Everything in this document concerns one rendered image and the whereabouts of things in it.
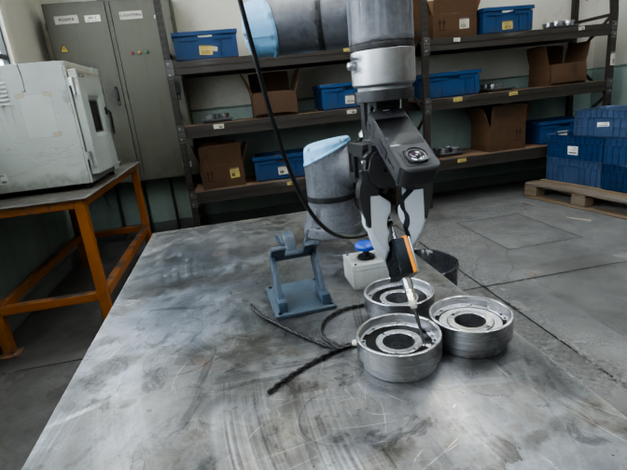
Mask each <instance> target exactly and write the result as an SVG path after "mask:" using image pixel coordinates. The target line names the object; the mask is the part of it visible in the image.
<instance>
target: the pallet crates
mask: <svg viewBox="0 0 627 470"><path fill-rule="evenodd" d="M591 109H595V110H591ZM574 111H575V116H574V118H575V121H574V130H573V131H562V132H556V133H550V134H547V135H548V140H547V141H548V147H547V157H546V158H547V162H546V163H547V170H546V178H544V179H540V181H539V180H535V181H530V182H525V185H524V186H525V190H524V194H525V195H524V196H525V197H526V198H530V199H535V200H542V201H546V202H550V203H555V204H559V205H563V206H567V207H572V208H576V209H580V210H584V211H588V212H593V213H597V214H604V215H608V216H613V217H617V218H621V219H625V220H627V213H623V212H619V211H614V210H609V209H605V208H601V207H596V206H593V204H594V200H599V201H604V202H609V203H614V204H618V205H623V206H627V105H605V106H598V107H592V108H585V109H578V110H574ZM561 133H567V135H559V134H561ZM544 188H547V189H551V191H552V192H557V193H562V194H566V195H571V196H572V197H571V201H570V200H561V199H556V198H552V197H548V196H544Z"/></svg>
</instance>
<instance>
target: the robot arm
mask: <svg viewBox="0 0 627 470"><path fill-rule="evenodd" d="M244 9H245V13H246V16H247V19H248V23H249V27H250V31H251V35H252V37H253V41H254V45H255V49H256V52H257V55H258V58H260V57H274V58H277V57H278V56H282V55H289V54H298V53H305V52H313V51H321V50H330V49H337V48H350V58H351V62H348V63H347V70H348V71H352V85H353V88H354V89H357V91H358V92H354V94H355V104H356V105H360V108H361V122H362V130H361V131H360V132H359V134H358V137H359V140H358V141H353V142H350V141H351V139H350V137H349V136H348V135H344V136H339V137H333V138H329V139H326V140H322V141H318V142H315V143H312V144H309V145H307V146H306V147H305V148H304V150H303V159H304V164H303V167H304V171H305V179H306V187H307V197H308V204H309V206H310V208H311V209H312V211H313V213H314V214H315V215H316V216H317V218H318V219H319V220H320V221H321V222H322V223H323V224H324V225H325V226H327V227H328V228H330V229H331V230H333V231H335V232H337V233H340V234H344V235H356V234H359V233H361V232H362V231H363V230H364V228H365V229H366V231H367V232H368V234H369V239H370V241H371V244H372V246H373V248H374V250H375V252H376V253H377V254H378V256H379V257H380V258H381V259H382V261H384V262H386V261H387V259H388V257H389V254H390V246H389V243H388V237H389V229H388V226H387V218H388V216H389V215H390V213H391V203H390V201H388V200H386V199H385V198H383V197H382V196H380V193H379V189H380V191H381V192H382V193H387V192H388V190H389V188H390V187H402V196H401V197H400V198H399V206H398V215H399V219H400V221H401V222H402V223H403V228H404V230H405V235H407V237H408V236H410V239H411V245H412V248H413V251H414V249H415V247H416V245H417V243H418V241H419V239H420V237H421V234H422V232H423V229H424V225H425V219H426V218H427V217H428V212H429V208H430V204H431V201H432V196H433V183H434V182H435V180H436V177H437V173H438V170H439V165H440V162H439V160H438V158H437V157H436V155H435V154H434V152H433V151H432V150H431V148H430V147H429V145H428V144H427V142H426V141H425V139H424V137H423V136H422V135H421V133H420V132H419V131H418V130H417V128H416V127H415V125H414V124H413V122H412V121H411V119H410V118H409V116H408V115H407V113H406V112H405V110H404V109H403V108H401V99H407V98H413V97H414V86H412V87H411V83H413V82H414V81H415V80H416V74H415V46H414V29H413V0H250V1H247V2H245V3H244ZM354 189H355V195H356V200H357V204H358V206H359V209H360V211H361V213H362V217H361V214H360V212H359V211H358V208H357V206H356V203H355V195H354ZM307 229H308V230H309V233H308V238H310V239H314V240H322V241H330V240H340V239H341V238H337V237H335V236H333V235H330V234H329V233H327V232H326V231H324V230H323V229H322V228H320V227H319V226H318V225H317V224H316V223H315V221H314V220H313V219H312V217H311V216H310V215H309V213H308V212H307V213H306V217H305V222H304V235H305V233H306V230H307Z"/></svg>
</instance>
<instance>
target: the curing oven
mask: <svg viewBox="0 0 627 470"><path fill-rule="evenodd" d="M108 113H109V116H110V119H111V124H112V128H111V125H110V121H109V116H108ZM112 132H113V133H116V132H115V127H114V122H113V118H112V114H111V111H110V110H108V108H107V107H106V104H105V95H104V91H103V87H102V84H101V79H100V77H99V74H98V69H94V68H89V67H86V66H82V65H79V64H75V63H72V62H66V61H52V62H29V63H19V64H8V65H0V200H2V199H3V198H4V197H3V194H6V193H13V192H21V191H28V190H36V189H43V188H51V187H65V186H72V185H80V184H85V188H93V185H92V183H93V182H94V181H96V180H98V179H100V178H101V177H103V176H105V175H106V174H109V175H111V174H115V172H114V171H115V170H116V169H118V168H119V164H118V154H117V150H116V146H115V142H114V137H113V133H112Z"/></svg>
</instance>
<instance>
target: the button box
mask: <svg viewBox="0 0 627 470"><path fill-rule="evenodd" d="M343 265H344V276H345V278H346V279H347V281H348V282H349V284H350V285H351V286H352V287H353V288H354V290H355V291H356V290H361V289H365V288H366V286H367V285H369V284H370V283H373V282H375V281H378V280H381V279H384V278H390V276H389V272H388V268H387V265H386V262H384V261H382V259H381V258H380V257H379V256H378V254H377V253H376V252H375V250H372V251H369V256H363V252H357V253H351V254H345V255H343Z"/></svg>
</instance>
